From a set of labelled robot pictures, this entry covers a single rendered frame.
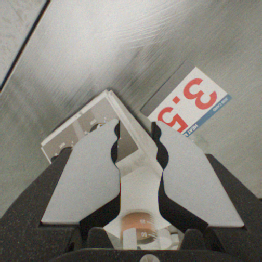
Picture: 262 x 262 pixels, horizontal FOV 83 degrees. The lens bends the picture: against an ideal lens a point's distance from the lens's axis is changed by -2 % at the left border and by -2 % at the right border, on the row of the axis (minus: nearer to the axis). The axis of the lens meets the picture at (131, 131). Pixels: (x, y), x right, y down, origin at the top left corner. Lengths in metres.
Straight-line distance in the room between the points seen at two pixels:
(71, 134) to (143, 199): 0.12
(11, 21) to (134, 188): 0.23
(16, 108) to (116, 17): 0.18
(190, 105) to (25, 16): 0.21
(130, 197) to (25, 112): 0.19
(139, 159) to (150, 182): 0.03
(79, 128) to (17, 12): 0.14
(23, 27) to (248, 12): 0.25
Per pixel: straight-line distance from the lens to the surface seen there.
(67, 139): 0.21
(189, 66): 0.22
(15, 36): 0.24
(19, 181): 0.36
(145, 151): 0.18
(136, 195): 0.20
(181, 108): 0.21
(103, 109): 0.18
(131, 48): 0.20
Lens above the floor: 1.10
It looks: 59 degrees down
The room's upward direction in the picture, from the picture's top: 174 degrees clockwise
